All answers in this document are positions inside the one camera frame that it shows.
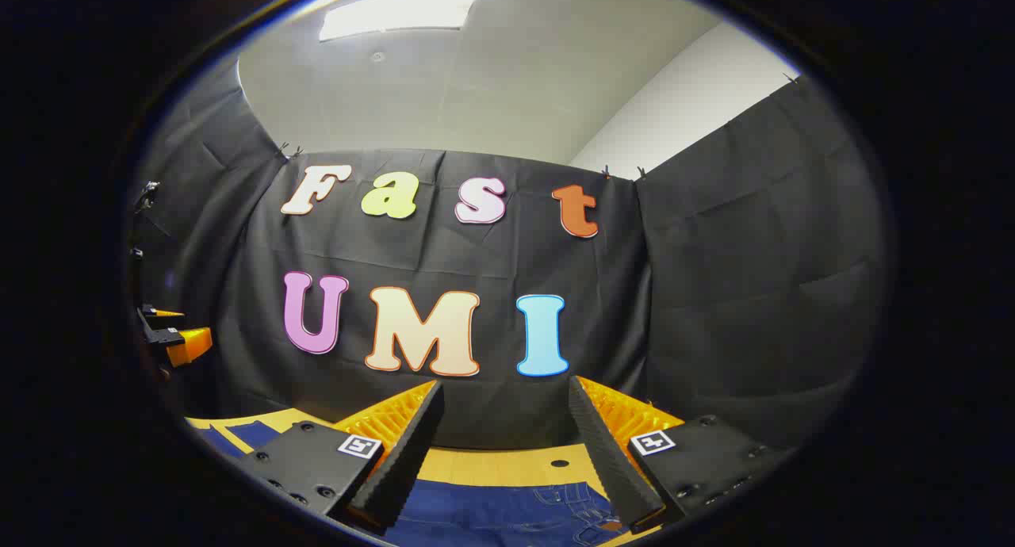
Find ceiling light panel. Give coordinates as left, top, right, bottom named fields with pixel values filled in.
left=318, top=0, right=483, bottom=43

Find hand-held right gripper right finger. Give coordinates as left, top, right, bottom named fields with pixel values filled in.
left=565, top=375, right=795, bottom=534

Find black backdrop cloth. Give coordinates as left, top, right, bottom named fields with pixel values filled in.
left=127, top=55, right=894, bottom=454

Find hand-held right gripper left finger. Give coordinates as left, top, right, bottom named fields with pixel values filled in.
left=236, top=379, right=446, bottom=534

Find blue denim jeans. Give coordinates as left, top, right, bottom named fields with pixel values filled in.
left=197, top=420, right=629, bottom=547

